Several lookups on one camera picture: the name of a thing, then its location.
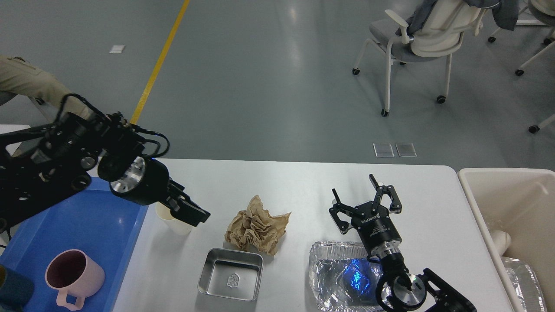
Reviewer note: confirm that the blue plastic tray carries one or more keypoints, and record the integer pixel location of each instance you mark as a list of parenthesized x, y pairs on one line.
[(103, 226)]

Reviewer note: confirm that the beige plastic bin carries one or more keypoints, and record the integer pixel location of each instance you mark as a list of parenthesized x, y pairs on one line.
[(520, 202)]

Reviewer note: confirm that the crumpled brown paper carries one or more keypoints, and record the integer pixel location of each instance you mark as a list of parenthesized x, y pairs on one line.
[(255, 226)]

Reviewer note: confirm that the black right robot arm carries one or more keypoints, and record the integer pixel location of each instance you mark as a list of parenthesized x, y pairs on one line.
[(397, 289)]

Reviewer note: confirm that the white cup in bin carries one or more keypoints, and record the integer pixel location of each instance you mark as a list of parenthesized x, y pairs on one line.
[(501, 240)]

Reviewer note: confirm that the cream paper cup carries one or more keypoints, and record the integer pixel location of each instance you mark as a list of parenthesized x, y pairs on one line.
[(178, 227)]

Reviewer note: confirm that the aluminium foil tray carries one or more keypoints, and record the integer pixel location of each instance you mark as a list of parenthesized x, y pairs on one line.
[(341, 277)]

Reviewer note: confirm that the white side table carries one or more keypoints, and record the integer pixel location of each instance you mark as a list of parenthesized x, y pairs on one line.
[(7, 128)]

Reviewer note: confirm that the floor outlet plates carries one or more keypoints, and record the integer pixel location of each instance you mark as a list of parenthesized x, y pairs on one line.
[(387, 150)]

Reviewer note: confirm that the white office chair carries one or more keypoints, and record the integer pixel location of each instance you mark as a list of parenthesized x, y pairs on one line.
[(440, 36)]

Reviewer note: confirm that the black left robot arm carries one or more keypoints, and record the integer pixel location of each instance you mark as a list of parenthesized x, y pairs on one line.
[(44, 165)]

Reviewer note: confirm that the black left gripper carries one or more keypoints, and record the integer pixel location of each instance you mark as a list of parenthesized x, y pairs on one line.
[(147, 181)]

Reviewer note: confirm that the foil tray in bin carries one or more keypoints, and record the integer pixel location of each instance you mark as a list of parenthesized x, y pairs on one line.
[(525, 284)]

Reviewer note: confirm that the person in black sweater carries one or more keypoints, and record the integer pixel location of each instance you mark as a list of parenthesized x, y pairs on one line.
[(20, 77)]

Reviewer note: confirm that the pink mug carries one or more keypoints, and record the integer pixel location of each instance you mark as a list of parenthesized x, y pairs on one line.
[(75, 276)]

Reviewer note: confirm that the teal cylinder object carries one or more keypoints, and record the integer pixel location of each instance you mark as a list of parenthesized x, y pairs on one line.
[(16, 290)]

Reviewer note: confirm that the square steel tray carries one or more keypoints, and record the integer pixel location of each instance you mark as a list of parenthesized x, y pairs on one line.
[(231, 274)]

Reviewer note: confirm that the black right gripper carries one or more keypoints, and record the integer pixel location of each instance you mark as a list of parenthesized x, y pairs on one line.
[(377, 227)]

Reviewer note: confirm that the grey jacket on chair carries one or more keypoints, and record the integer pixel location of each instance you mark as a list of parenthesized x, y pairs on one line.
[(505, 13)]

